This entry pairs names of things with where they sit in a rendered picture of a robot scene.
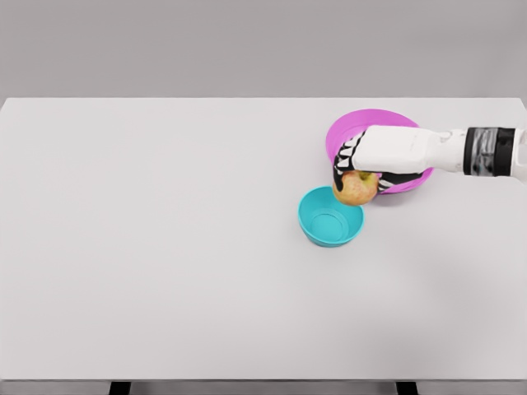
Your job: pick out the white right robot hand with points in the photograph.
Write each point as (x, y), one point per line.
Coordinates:
(391, 150)

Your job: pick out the red yellow apple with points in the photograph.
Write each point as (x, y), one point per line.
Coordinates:
(355, 189)

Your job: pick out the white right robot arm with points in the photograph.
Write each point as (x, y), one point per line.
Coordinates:
(481, 153)

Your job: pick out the pink plate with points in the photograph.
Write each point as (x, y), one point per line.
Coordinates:
(350, 127)

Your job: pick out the blue bowl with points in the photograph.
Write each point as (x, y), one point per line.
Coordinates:
(329, 224)

